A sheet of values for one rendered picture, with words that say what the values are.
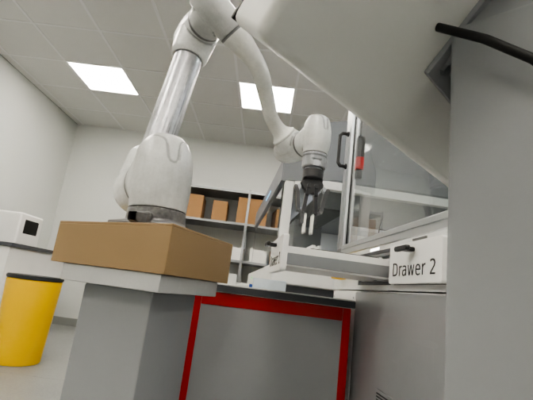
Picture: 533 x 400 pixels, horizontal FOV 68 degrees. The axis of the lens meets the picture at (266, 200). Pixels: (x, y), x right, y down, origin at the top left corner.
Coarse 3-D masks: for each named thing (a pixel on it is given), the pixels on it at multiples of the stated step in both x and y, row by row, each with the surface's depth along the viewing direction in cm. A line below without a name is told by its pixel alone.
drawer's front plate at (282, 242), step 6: (282, 234) 121; (288, 234) 119; (276, 240) 135; (282, 240) 119; (288, 240) 118; (282, 246) 118; (288, 246) 118; (270, 252) 146; (276, 252) 130; (282, 252) 117; (282, 258) 117; (276, 264) 126; (282, 264) 117; (270, 270) 138; (276, 270) 124; (282, 270) 117
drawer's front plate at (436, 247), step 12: (420, 240) 101; (432, 240) 95; (444, 240) 91; (396, 252) 114; (408, 252) 106; (420, 252) 100; (432, 252) 94; (444, 252) 90; (408, 264) 105; (420, 264) 99; (432, 264) 93; (444, 264) 89; (396, 276) 112; (408, 276) 104; (420, 276) 98; (432, 276) 93; (444, 276) 89
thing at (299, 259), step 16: (288, 256) 119; (304, 256) 120; (320, 256) 120; (336, 256) 121; (352, 256) 122; (304, 272) 140; (320, 272) 129; (336, 272) 120; (352, 272) 120; (368, 272) 121; (384, 272) 121
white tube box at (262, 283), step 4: (256, 280) 150; (260, 280) 150; (264, 280) 150; (268, 280) 150; (272, 280) 150; (276, 280) 150; (252, 284) 155; (256, 284) 149; (260, 284) 150; (264, 284) 150; (268, 284) 150; (272, 284) 150; (276, 284) 150; (280, 284) 150; (284, 284) 150; (260, 288) 149; (264, 288) 149; (268, 288) 149; (272, 288) 150; (276, 288) 150; (280, 288) 150; (284, 288) 150
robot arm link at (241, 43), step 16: (240, 32) 130; (240, 48) 133; (256, 48) 134; (256, 64) 135; (256, 80) 140; (272, 96) 146; (272, 112) 150; (272, 128) 154; (288, 128) 156; (288, 144) 153; (288, 160) 159
